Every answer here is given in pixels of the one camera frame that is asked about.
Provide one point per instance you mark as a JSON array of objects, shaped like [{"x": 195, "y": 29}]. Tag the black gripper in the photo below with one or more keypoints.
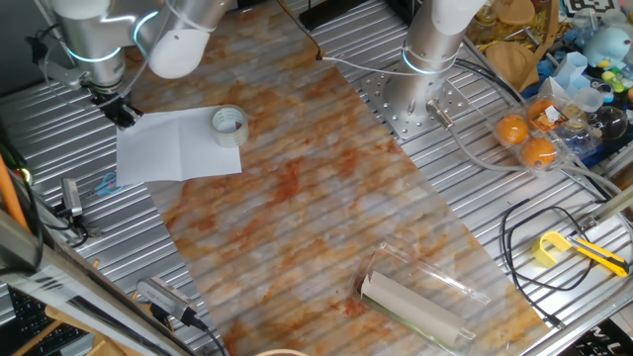
[{"x": 110, "y": 101}]

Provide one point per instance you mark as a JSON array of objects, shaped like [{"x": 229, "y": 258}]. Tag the white paper sheet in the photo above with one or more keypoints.
[{"x": 173, "y": 148}]

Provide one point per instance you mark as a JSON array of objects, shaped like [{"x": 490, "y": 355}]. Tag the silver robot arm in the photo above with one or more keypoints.
[{"x": 94, "y": 54}]

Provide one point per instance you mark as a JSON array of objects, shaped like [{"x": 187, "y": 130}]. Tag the beige packing tape roll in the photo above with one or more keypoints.
[{"x": 230, "y": 141}]

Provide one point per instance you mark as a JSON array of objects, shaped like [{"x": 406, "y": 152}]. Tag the orange rod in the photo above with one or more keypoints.
[{"x": 10, "y": 193}]

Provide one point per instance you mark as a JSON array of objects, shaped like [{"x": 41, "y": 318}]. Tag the grey device with grille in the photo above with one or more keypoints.
[{"x": 165, "y": 296}]

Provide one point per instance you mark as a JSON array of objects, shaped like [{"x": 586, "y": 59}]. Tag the orange marble pattern mat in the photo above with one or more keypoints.
[{"x": 321, "y": 222}]

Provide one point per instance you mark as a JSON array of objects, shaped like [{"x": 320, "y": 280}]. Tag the black keyboard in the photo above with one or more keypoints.
[{"x": 29, "y": 321}]

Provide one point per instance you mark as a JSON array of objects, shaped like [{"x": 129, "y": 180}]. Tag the black flat box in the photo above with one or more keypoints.
[{"x": 341, "y": 12}]

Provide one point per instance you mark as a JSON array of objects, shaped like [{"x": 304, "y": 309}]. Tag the beige round rim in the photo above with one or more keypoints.
[{"x": 282, "y": 352}]

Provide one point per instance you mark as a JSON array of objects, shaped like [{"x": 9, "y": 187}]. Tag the clear plastic box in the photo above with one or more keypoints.
[{"x": 420, "y": 277}]

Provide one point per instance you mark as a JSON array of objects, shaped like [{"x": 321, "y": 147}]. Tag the grey cardboard insert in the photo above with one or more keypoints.
[{"x": 410, "y": 306}]

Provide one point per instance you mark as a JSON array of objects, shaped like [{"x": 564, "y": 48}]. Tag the glass jar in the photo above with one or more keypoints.
[{"x": 482, "y": 25}]

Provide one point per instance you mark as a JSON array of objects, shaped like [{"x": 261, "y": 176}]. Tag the orange fruit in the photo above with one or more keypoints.
[
  {"x": 536, "y": 111},
  {"x": 538, "y": 152},
  {"x": 512, "y": 129}
]

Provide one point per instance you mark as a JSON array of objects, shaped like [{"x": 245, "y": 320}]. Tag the yellow plastic hook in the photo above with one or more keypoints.
[{"x": 541, "y": 254}]

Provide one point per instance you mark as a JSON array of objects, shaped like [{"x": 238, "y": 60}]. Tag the clear plastic fruit carton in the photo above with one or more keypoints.
[{"x": 569, "y": 143}]

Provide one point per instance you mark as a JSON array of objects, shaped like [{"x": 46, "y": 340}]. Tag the pale blue hexagonal cup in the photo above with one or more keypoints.
[{"x": 573, "y": 66}]

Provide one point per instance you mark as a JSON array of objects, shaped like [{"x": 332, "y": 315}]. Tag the translucent white cup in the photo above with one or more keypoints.
[{"x": 588, "y": 99}]

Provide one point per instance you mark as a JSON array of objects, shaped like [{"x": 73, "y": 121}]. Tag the clear plastic bottle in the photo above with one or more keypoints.
[{"x": 586, "y": 20}]

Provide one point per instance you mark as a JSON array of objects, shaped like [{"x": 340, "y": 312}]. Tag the black white fiducial marker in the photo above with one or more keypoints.
[{"x": 593, "y": 6}]

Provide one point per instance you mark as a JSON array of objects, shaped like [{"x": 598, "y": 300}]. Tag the clear glass sphere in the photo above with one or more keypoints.
[{"x": 610, "y": 123}]

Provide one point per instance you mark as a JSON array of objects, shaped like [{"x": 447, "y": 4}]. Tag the green yellow toy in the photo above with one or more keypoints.
[{"x": 613, "y": 81}]

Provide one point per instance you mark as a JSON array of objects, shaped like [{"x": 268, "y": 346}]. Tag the yellow utility knife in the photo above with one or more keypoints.
[{"x": 601, "y": 256}]

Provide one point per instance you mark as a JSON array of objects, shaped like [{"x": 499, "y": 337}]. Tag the aluminium profile bar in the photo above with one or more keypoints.
[{"x": 613, "y": 207}]

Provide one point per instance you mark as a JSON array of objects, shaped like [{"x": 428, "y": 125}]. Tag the black box white lettering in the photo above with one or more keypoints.
[{"x": 603, "y": 343}]

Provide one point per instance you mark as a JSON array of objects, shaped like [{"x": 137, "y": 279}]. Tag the silver camera on stand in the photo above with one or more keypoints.
[{"x": 71, "y": 195}]

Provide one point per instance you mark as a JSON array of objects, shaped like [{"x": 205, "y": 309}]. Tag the wrist camera silver bracket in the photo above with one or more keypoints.
[{"x": 38, "y": 49}]

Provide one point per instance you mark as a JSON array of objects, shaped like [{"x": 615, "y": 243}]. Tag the aluminium frame beam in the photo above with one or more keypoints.
[{"x": 74, "y": 292}]

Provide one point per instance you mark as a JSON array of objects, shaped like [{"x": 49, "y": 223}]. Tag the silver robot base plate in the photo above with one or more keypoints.
[{"x": 378, "y": 94}]

